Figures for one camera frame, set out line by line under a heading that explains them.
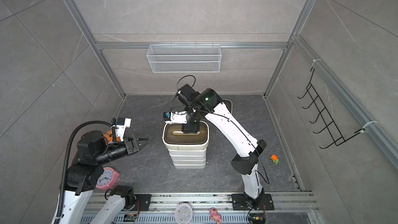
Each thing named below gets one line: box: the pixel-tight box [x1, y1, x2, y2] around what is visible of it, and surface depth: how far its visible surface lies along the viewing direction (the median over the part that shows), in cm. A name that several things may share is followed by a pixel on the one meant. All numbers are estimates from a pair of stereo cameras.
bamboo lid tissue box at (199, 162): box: [171, 158, 207, 166], surface depth 78 cm
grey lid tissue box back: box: [167, 148, 207, 157], surface depth 69 cm
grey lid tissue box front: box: [169, 154, 207, 162], surface depth 76 cm
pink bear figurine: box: [209, 207, 222, 224], surface depth 70 cm
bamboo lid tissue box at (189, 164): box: [172, 160, 207, 170], surface depth 83 cm
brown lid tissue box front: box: [162, 121, 210, 151], surface depth 66 cm
